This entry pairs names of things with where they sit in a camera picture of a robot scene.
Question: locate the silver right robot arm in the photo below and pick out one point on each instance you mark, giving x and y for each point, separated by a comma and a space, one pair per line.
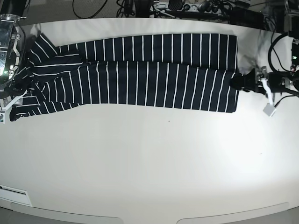
12, 45

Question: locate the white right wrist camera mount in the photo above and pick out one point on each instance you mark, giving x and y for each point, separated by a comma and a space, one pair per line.
7, 103

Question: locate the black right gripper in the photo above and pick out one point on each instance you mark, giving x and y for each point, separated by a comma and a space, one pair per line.
20, 83

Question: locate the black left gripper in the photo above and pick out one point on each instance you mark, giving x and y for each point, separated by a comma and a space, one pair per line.
247, 83

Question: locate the navy white striped T-shirt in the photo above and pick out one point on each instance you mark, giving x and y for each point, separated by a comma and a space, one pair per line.
180, 71

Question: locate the white power strip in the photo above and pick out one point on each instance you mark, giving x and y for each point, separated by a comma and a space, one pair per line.
204, 7

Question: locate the white label sticker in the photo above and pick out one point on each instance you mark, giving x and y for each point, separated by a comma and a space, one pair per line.
13, 195

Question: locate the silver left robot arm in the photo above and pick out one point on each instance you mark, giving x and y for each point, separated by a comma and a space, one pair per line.
285, 81

